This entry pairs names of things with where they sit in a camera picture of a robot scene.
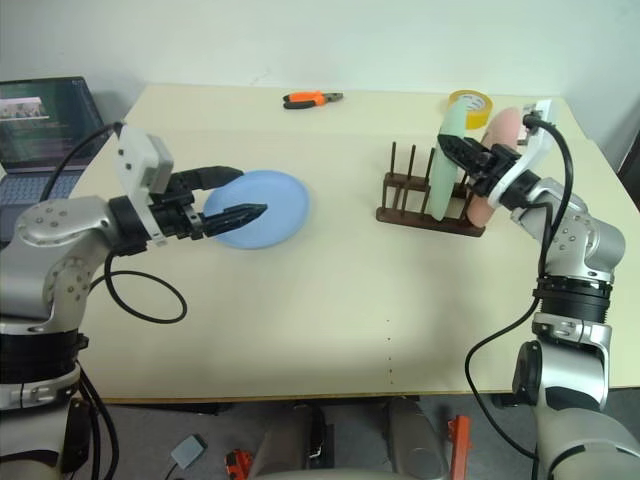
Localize green plate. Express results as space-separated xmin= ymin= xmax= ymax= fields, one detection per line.
xmin=424 ymin=101 xmax=469 ymax=222

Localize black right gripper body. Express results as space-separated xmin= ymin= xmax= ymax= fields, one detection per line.
xmin=478 ymin=143 xmax=522 ymax=197

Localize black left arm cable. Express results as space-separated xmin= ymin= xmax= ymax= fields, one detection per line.
xmin=47 ymin=121 xmax=189 ymax=325

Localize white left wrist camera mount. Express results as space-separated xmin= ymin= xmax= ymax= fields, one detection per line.
xmin=115 ymin=124 xmax=176 ymax=249

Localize blue plate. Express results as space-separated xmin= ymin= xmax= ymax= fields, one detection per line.
xmin=203 ymin=169 xmax=312 ymax=251

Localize grey foot pedal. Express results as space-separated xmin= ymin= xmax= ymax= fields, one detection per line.
xmin=170 ymin=434 xmax=208 ymax=469

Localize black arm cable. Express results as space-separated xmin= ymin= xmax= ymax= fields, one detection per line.
xmin=47 ymin=121 xmax=189 ymax=325
xmin=464 ymin=112 xmax=574 ymax=461

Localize open laptop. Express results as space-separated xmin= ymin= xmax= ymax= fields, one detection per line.
xmin=0 ymin=76 xmax=119 ymax=246

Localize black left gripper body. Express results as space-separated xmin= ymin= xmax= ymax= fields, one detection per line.
xmin=149 ymin=170 xmax=207 ymax=242

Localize grey rounded shape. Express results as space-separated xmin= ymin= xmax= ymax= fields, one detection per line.
xmin=386 ymin=396 xmax=454 ymax=477

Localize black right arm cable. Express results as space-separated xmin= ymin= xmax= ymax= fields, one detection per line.
xmin=464 ymin=112 xmax=574 ymax=461

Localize orange handled pliers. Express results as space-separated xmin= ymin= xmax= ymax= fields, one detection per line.
xmin=282 ymin=90 xmax=345 ymax=112

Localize pink plate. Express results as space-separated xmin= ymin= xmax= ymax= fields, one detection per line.
xmin=465 ymin=106 xmax=524 ymax=229

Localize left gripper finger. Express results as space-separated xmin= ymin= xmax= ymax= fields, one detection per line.
xmin=201 ymin=202 xmax=270 ymax=238
xmin=191 ymin=164 xmax=246 ymax=193

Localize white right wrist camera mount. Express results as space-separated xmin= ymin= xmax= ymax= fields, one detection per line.
xmin=487 ymin=98 xmax=557 ymax=208

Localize red metal bracket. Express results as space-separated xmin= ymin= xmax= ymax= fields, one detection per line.
xmin=446 ymin=414 xmax=474 ymax=480

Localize small red tool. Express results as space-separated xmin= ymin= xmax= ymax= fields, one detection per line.
xmin=224 ymin=449 xmax=254 ymax=480

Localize brown wooden dish rack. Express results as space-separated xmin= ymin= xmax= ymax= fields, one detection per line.
xmin=375 ymin=141 xmax=487 ymax=238

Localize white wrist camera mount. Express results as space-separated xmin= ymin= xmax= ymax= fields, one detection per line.
xmin=487 ymin=98 xmax=557 ymax=208
xmin=115 ymin=124 xmax=176 ymax=249

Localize yellow tape roll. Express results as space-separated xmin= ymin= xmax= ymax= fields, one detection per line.
xmin=447 ymin=89 xmax=495 ymax=133

